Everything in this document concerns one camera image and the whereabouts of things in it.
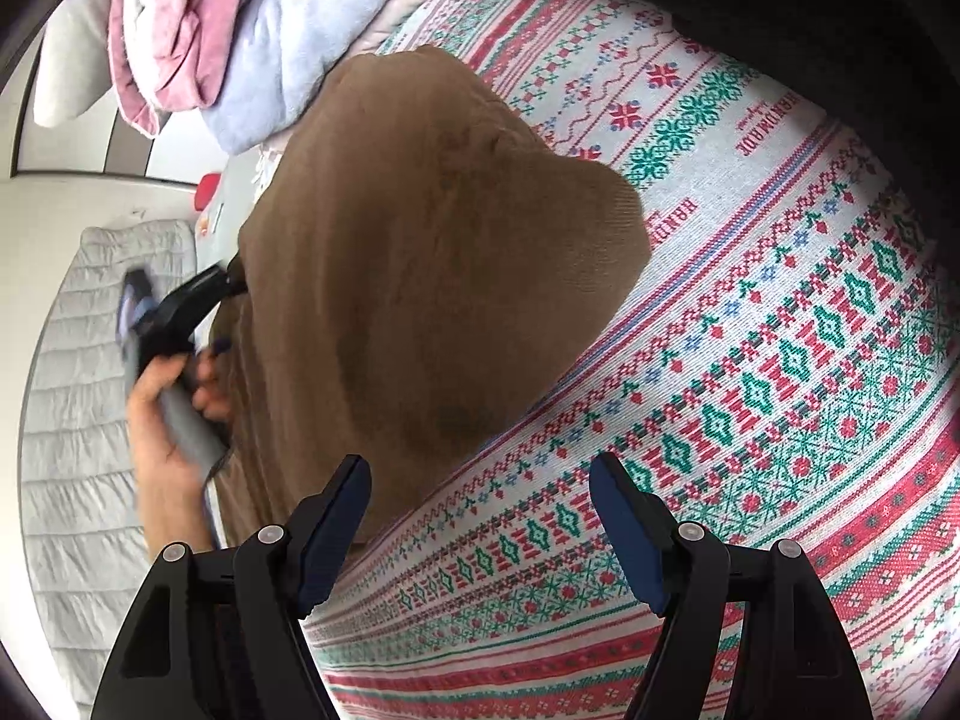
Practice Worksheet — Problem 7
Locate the beige armchair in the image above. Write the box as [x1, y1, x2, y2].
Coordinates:
[31, 0, 134, 130]

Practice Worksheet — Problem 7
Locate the person's left hand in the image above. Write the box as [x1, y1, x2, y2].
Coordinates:
[127, 346, 229, 509]

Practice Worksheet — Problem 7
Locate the brown corduroy jacket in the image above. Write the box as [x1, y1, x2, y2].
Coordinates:
[213, 46, 651, 543]

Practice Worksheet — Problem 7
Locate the white wardrobe with brown frames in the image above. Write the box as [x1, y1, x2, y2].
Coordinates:
[2, 37, 228, 187]

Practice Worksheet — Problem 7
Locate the pink garment pile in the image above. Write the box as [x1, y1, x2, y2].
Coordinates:
[107, 0, 249, 138]

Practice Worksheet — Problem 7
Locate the light blue fleece garment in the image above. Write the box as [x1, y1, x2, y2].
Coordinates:
[202, 0, 387, 154]

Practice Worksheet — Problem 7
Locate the white quilted comforter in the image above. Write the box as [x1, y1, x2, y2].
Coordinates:
[18, 220, 197, 715]

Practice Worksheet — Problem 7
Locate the patterned nordic knit blanket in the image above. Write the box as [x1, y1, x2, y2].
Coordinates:
[306, 0, 958, 718]

